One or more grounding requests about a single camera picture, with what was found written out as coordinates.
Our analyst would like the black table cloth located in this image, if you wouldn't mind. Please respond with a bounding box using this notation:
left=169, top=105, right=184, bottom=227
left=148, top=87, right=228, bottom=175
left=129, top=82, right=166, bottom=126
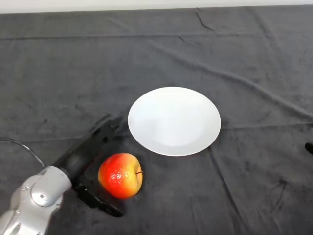
left=0, top=6, right=313, bottom=235

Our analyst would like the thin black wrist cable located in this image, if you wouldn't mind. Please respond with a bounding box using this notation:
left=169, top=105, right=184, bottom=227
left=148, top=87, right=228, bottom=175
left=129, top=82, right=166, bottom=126
left=0, top=138, right=46, bottom=169

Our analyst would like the round white plate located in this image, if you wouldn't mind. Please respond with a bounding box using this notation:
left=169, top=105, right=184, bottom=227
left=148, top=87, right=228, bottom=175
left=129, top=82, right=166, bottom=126
left=127, top=86, right=222, bottom=157

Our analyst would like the red and yellow apple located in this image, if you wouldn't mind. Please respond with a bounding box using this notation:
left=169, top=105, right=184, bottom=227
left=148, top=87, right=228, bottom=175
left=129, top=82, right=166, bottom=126
left=97, top=152, right=144, bottom=199

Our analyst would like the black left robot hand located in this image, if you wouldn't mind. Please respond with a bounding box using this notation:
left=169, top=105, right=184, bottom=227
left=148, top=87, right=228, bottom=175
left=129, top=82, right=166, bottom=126
left=52, top=119, right=124, bottom=218

